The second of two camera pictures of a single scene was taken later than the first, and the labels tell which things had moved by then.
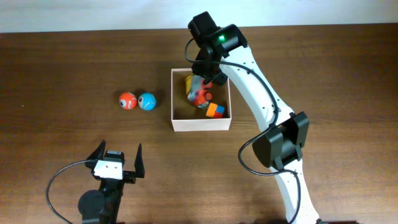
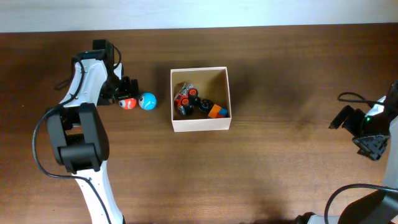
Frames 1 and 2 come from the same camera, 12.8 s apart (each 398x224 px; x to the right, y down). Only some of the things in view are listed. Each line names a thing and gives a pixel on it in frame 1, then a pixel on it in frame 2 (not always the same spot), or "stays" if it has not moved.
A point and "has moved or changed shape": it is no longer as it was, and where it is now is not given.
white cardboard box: (186, 116) stays
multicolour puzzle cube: (215, 111) has moved or changed shape
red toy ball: (127, 101) stays
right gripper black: (219, 78) -> (354, 125)
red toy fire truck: (196, 92) -> (186, 97)
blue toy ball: (147, 101) stays
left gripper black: (130, 175) -> (131, 91)
